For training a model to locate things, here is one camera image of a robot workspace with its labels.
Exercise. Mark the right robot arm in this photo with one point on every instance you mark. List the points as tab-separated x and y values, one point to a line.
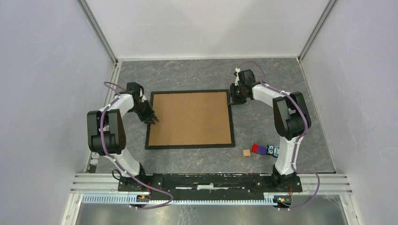
291	118

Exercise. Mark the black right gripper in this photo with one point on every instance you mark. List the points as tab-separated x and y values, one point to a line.
233	100

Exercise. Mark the brown backing board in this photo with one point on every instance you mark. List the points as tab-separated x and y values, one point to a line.
189	119

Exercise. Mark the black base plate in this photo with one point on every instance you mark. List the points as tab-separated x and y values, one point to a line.
208	186

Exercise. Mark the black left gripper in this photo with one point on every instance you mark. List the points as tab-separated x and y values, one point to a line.
150	114

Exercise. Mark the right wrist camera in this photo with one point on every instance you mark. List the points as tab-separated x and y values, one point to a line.
236	74

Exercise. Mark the aluminium frame rail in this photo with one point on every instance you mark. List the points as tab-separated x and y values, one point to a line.
97	29

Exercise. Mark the blue owl toy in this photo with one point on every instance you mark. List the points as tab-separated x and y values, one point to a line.
272	150

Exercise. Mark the black picture frame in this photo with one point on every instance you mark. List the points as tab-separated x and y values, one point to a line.
231	130

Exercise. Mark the red purple toy brick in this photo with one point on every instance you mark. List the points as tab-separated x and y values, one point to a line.
258	149

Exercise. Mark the small wooden cube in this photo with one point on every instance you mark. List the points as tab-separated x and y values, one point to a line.
246	153

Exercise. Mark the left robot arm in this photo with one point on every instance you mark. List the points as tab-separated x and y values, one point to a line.
106	133

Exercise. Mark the white cable duct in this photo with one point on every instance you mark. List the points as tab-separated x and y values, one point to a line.
134	199

